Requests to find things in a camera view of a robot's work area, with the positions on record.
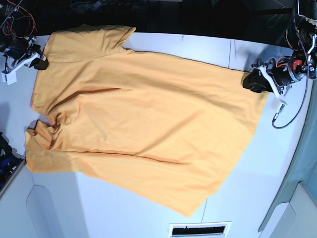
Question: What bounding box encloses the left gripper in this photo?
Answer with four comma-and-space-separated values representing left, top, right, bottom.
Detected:
242, 57, 306, 98

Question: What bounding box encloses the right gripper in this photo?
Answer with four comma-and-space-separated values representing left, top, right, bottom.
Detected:
1, 36, 49, 74

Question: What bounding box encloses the yellow t-shirt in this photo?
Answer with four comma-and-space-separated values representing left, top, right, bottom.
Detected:
25, 25, 267, 217

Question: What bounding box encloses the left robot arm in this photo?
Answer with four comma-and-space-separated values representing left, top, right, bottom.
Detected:
242, 0, 317, 97

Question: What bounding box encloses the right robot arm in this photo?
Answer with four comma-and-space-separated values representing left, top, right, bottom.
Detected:
0, 0, 49, 75

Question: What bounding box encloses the black blue clutter pile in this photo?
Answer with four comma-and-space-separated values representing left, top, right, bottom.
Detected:
0, 132, 24, 188

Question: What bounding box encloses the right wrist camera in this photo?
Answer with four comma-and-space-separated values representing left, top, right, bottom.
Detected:
1, 72, 17, 85

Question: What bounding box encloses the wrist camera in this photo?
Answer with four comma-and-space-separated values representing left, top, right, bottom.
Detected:
1, 72, 17, 85
273, 98, 288, 112

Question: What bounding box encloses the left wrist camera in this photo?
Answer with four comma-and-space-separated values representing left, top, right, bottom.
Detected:
273, 98, 288, 112

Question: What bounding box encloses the braided camera cable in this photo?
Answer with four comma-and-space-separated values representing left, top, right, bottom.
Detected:
271, 0, 310, 129

